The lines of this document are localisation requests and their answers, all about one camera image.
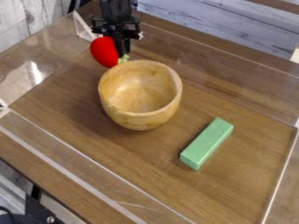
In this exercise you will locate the clear acrylic tray wall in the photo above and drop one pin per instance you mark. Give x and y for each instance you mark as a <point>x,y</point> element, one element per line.
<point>120,176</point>

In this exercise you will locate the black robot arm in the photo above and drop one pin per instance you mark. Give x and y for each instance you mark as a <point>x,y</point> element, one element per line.
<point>115,9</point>

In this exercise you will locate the black metal table bracket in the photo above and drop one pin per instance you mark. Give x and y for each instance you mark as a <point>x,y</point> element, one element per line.
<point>22,207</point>

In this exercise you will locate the red plush strawberry toy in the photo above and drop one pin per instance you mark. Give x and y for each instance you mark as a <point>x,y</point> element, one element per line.
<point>105,52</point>

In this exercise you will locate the wooden bowl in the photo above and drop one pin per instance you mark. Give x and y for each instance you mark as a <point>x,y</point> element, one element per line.
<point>141,93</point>

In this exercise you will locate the clear acrylic corner bracket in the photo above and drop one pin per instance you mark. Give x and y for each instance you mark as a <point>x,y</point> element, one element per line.
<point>83,29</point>

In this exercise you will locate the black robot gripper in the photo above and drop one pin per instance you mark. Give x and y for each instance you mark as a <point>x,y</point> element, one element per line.
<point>128,28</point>

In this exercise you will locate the green rectangular block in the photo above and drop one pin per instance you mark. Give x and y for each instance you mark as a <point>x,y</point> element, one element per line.
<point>202,147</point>

